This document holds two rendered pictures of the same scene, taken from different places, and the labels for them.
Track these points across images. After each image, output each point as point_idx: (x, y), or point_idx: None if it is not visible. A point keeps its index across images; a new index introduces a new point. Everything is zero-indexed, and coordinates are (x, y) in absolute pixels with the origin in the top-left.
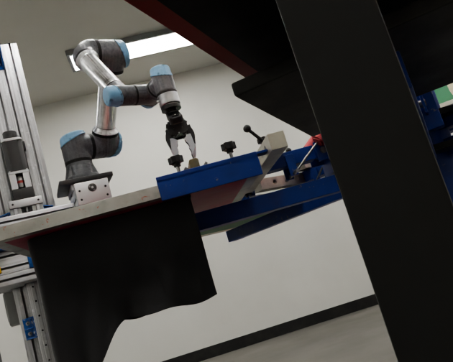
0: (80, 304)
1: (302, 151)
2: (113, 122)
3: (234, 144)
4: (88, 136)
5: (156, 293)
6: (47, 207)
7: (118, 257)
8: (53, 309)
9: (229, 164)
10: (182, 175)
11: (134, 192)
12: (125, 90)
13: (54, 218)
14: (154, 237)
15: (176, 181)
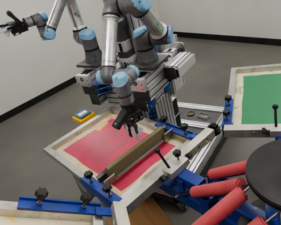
0: (80, 182)
1: (189, 185)
2: (157, 32)
3: (108, 190)
4: (147, 34)
5: (101, 201)
6: None
7: None
8: (74, 177)
9: (104, 198)
10: (88, 185)
11: (76, 174)
12: (105, 80)
13: (57, 161)
14: None
15: (86, 185)
